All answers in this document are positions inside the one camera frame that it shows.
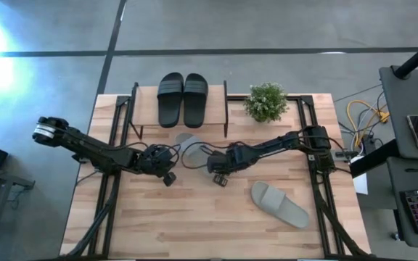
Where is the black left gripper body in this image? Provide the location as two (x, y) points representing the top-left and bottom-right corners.
(135, 144), (179, 178)

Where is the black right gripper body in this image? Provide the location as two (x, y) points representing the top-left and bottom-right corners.
(206, 146), (245, 175)

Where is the grey slide sandal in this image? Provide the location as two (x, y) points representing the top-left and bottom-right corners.
(250, 181), (311, 230)
(175, 132), (213, 175)

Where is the black slide sandal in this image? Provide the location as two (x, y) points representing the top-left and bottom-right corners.
(156, 71), (185, 129)
(183, 72), (210, 129)

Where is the green potted plant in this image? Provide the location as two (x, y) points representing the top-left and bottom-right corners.
(243, 81), (290, 124)

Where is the white paper sheet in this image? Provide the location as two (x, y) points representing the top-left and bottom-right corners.
(351, 172), (369, 196)

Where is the grey side desk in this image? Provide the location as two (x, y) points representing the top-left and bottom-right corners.
(378, 64), (418, 252)

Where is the black pole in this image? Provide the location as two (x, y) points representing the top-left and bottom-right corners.
(393, 33), (418, 80)

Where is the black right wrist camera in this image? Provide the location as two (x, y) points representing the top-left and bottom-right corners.
(212, 173), (230, 188)

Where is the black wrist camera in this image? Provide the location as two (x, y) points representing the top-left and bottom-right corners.
(162, 171), (178, 188)
(212, 173), (230, 188)

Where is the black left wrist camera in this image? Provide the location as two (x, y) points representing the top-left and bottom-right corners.
(162, 171), (178, 188)

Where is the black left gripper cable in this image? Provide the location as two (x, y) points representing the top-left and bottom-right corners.
(146, 142), (181, 165)

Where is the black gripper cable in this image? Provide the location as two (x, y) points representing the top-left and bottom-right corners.
(146, 142), (181, 165)
(180, 140), (231, 171)

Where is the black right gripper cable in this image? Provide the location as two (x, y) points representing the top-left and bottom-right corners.
(180, 140), (231, 171)

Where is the wooden shelf with black frame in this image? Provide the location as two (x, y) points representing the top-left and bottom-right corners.
(128, 80), (230, 141)

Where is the black aluminium table frame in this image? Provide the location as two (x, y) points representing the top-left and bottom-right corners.
(59, 94), (374, 260)

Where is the yellow cable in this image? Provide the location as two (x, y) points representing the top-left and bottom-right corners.
(345, 99), (390, 146)

